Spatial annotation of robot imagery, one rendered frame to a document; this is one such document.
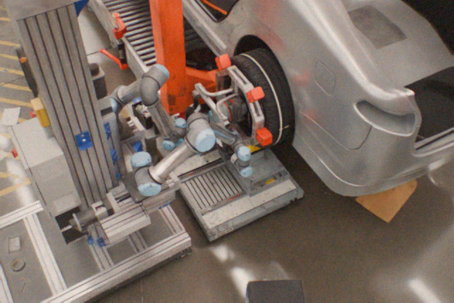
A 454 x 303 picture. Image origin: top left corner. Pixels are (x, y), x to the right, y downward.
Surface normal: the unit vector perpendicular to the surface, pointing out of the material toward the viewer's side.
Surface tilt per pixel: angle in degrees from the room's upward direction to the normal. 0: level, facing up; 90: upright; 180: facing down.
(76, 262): 0
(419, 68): 19
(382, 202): 1
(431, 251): 0
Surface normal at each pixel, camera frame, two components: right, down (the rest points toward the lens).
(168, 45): 0.49, 0.65
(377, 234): 0.02, -0.67
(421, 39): 0.20, -0.38
